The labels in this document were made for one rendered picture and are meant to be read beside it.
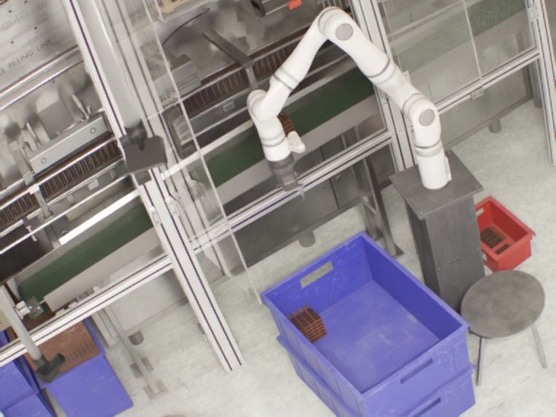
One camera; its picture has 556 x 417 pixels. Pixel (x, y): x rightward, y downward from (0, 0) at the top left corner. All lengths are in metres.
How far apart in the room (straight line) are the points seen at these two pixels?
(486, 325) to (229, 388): 0.98
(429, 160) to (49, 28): 1.35
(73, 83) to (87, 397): 1.13
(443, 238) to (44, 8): 1.55
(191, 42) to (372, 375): 1.29
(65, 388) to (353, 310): 1.07
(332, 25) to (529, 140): 1.67
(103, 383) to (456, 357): 1.28
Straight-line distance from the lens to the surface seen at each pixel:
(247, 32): 3.46
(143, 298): 3.58
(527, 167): 3.99
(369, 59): 2.75
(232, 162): 3.24
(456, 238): 3.19
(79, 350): 3.29
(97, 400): 3.47
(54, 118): 3.18
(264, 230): 3.65
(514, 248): 3.47
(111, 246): 3.16
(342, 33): 2.67
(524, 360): 3.26
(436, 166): 3.03
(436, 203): 3.05
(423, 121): 2.92
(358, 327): 3.19
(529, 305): 3.09
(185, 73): 3.05
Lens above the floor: 2.54
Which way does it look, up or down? 38 degrees down
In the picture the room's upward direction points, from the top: 19 degrees counter-clockwise
